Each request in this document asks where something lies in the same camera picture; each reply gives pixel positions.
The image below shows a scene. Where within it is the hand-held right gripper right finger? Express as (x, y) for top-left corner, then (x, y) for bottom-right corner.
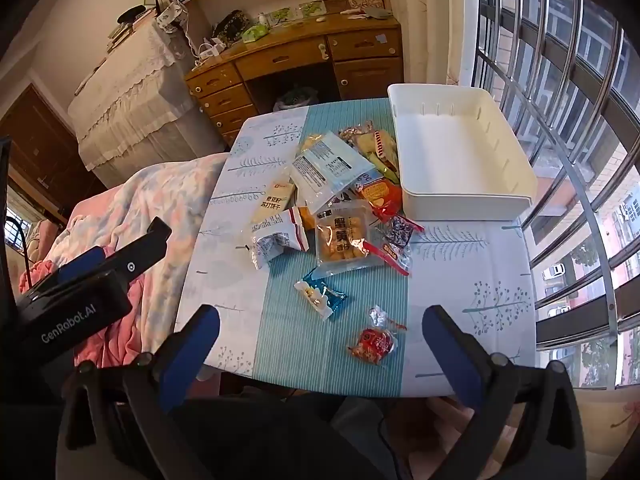
(422, 305), (588, 480)

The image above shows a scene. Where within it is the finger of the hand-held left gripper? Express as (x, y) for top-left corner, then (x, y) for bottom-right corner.
(30, 246), (108, 291)
(100, 216), (173, 281)

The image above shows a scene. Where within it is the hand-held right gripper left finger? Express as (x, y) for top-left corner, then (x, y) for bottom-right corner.
(55, 304), (221, 480)

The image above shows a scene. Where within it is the small red candy packet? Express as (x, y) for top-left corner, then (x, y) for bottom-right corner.
(346, 327), (398, 365)

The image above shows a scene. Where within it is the small white red-edged packet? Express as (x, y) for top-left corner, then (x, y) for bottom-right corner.
(250, 206), (309, 271)

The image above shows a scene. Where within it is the beige cracker packet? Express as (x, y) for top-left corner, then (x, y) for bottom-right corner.
(250, 180), (297, 226)

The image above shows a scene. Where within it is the clear packet of orange puffs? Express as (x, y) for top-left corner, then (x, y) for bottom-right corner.
(314, 199), (386, 277)

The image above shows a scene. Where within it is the red biscuit packet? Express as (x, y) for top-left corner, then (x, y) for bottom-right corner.
(350, 177), (403, 223)

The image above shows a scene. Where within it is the brown white snack packet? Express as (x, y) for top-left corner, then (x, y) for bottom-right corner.
(330, 187), (368, 211)

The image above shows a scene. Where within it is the large light blue snack packet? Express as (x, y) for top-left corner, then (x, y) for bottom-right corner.
(291, 131), (377, 215)

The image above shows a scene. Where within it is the white plastic storage bin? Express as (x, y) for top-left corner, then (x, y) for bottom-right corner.
(387, 82), (539, 222)

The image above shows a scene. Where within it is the floral pink blanket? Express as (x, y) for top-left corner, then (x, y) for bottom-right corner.
(20, 152), (231, 396)

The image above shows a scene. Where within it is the small silver wrapper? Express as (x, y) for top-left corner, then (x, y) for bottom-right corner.
(368, 305), (407, 333)

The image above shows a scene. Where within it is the red white strip packet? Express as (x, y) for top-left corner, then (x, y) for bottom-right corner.
(362, 240), (412, 277)

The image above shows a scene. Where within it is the wooden door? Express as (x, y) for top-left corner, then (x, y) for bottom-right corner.
(0, 82), (106, 221)

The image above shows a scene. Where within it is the dark patterned red-edged packet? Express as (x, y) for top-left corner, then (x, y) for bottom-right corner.
(382, 214), (425, 251)

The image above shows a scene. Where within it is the small blue snack packet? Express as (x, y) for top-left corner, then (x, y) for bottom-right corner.
(293, 267), (349, 322)

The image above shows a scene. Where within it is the white lace dust cover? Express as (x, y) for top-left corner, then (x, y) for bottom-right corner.
(67, 20), (228, 186)

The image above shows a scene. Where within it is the metal window grille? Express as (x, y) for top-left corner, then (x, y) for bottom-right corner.
(470, 0), (640, 391)

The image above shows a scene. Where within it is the small green snack packet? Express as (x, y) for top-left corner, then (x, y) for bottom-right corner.
(367, 152), (401, 183)

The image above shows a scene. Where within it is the white power strip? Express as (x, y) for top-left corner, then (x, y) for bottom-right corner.
(192, 42), (226, 63)

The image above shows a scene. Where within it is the trash bin with white bag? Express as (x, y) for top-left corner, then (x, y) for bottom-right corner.
(272, 87), (321, 111)

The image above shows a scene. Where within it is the cream packet with red plaid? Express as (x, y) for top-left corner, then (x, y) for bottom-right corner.
(356, 129), (399, 171)

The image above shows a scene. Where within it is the wooden desk with drawers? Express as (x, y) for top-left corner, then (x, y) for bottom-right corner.
(184, 12), (405, 148)

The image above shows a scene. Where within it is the black patterned pouch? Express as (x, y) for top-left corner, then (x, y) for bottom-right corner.
(212, 10), (252, 41)

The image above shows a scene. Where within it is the clear wrapped chocolate snack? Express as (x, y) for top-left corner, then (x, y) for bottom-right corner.
(339, 121), (376, 143)

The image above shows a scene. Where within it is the beige curtain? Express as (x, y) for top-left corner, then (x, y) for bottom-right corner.
(377, 0), (481, 101)

